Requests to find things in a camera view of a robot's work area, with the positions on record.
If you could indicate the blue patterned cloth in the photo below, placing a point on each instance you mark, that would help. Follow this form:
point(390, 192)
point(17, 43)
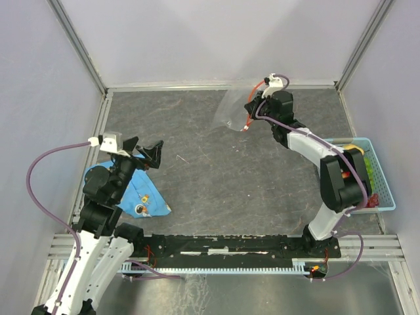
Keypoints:
point(139, 198)

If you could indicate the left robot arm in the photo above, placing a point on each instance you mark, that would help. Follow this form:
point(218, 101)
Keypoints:
point(101, 244)

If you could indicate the purple grapes bunch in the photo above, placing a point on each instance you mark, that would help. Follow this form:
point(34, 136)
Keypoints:
point(373, 201)

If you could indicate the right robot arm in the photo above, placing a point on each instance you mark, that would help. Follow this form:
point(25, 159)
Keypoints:
point(344, 180)

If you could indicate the aluminium frame right post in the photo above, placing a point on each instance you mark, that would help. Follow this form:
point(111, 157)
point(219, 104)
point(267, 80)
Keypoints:
point(364, 42)

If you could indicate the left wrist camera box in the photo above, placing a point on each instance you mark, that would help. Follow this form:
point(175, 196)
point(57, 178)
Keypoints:
point(110, 142)

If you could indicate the green grapes bunch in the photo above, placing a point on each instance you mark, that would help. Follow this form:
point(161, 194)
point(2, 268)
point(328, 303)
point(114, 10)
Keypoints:
point(370, 172)

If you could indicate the aluminium frame back rail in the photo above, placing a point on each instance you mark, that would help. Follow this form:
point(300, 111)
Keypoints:
point(211, 87)

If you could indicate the clear zip top bag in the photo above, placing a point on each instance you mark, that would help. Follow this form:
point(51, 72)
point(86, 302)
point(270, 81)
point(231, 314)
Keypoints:
point(231, 112)

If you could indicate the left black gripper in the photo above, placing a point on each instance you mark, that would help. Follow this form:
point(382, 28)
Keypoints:
point(152, 153)

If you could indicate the aluminium frame post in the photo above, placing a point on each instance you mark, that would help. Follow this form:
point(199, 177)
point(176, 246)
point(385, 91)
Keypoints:
point(364, 42)
point(77, 44)

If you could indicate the yellow lemon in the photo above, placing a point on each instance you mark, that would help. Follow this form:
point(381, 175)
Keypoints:
point(353, 146)

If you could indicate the aluminium frame left post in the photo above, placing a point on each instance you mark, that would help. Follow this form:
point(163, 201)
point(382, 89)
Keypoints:
point(77, 44)

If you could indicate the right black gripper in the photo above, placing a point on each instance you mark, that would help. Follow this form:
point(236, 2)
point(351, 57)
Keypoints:
point(252, 106)

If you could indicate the light blue plastic basket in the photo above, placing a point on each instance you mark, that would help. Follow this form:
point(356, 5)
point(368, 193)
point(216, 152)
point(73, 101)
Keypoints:
point(386, 200)

